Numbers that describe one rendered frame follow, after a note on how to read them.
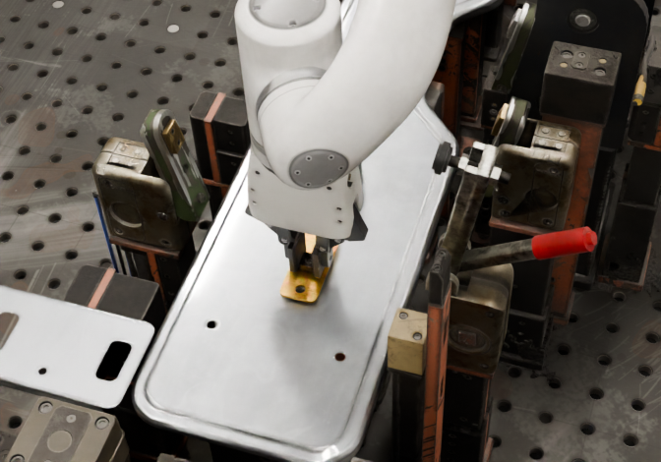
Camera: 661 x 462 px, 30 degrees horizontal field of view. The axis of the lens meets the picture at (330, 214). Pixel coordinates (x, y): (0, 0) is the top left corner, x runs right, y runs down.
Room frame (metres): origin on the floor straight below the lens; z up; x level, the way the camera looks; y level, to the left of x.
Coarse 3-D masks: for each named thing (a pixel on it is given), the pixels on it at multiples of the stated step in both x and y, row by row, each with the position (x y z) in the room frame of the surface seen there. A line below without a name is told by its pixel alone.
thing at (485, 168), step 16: (448, 144) 0.70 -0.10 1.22; (480, 144) 0.70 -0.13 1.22; (448, 160) 0.69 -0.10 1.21; (464, 160) 0.69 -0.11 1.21; (480, 160) 0.68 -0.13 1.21; (464, 176) 0.67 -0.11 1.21; (480, 176) 0.67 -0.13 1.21; (496, 176) 0.68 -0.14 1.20; (464, 192) 0.67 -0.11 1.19; (480, 192) 0.67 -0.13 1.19; (464, 208) 0.67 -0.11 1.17; (448, 224) 0.68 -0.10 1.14; (464, 224) 0.67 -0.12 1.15; (448, 240) 0.68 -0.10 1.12; (464, 240) 0.67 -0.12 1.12
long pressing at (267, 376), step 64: (384, 192) 0.84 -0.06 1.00; (448, 192) 0.84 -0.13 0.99; (256, 256) 0.76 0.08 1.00; (384, 256) 0.76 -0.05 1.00; (192, 320) 0.69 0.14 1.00; (256, 320) 0.69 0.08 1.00; (320, 320) 0.68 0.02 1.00; (384, 320) 0.67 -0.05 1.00; (192, 384) 0.62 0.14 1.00; (256, 384) 0.61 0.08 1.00; (320, 384) 0.61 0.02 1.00; (256, 448) 0.55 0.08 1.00; (320, 448) 0.54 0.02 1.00
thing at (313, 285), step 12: (312, 240) 0.77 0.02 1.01; (300, 264) 0.74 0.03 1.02; (312, 264) 0.74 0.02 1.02; (288, 276) 0.73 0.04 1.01; (300, 276) 0.73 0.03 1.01; (312, 276) 0.73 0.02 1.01; (324, 276) 0.73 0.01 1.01; (288, 288) 0.72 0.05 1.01; (312, 288) 0.71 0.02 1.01; (300, 300) 0.70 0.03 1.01; (312, 300) 0.70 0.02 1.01
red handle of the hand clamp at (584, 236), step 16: (528, 240) 0.67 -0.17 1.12; (544, 240) 0.66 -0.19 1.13; (560, 240) 0.66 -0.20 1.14; (576, 240) 0.65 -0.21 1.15; (592, 240) 0.65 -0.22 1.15; (464, 256) 0.69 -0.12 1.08; (480, 256) 0.68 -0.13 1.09; (496, 256) 0.67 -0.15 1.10; (512, 256) 0.67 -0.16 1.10; (528, 256) 0.66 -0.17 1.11; (544, 256) 0.65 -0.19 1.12; (560, 256) 0.65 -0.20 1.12
